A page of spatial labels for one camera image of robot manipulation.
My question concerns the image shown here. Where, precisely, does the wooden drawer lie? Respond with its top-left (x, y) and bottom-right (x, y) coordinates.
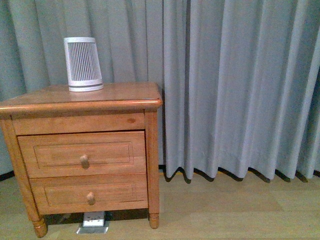
top-left (30, 173), bottom-right (148, 215)
top-left (18, 131), bottom-right (147, 178)

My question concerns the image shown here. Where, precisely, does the wooden nightstand cabinet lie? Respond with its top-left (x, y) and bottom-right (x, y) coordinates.
top-left (0, 82), bottom-right (163, 238)

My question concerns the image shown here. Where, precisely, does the grey curtain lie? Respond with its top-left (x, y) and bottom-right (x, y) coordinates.
top-left (0, 0), bottom-right (320, 179)

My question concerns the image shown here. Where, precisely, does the white ribbed air purifier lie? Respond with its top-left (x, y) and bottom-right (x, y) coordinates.
top-left (63, 37), bottom-right (104, 92)

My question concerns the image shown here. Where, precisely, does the metal floor power socket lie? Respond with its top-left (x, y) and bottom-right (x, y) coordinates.
top-left (76, 211), bottom-right (109, 235)

